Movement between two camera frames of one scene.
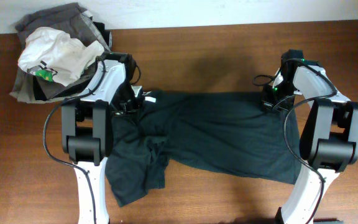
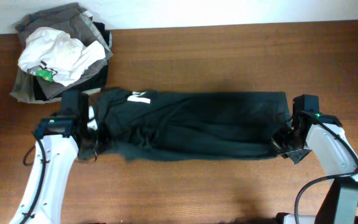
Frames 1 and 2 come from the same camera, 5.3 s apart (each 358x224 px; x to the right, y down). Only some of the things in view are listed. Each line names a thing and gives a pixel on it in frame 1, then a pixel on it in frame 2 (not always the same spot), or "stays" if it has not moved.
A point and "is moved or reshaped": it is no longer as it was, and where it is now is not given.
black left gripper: x=126 y=109 → x=87 y=143
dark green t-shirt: x=230 y=131 is moved or reshaped
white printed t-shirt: x=53 y=56 stays
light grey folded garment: x=23 y=89 stays
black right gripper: x=274 y=104 → x=286 y=144
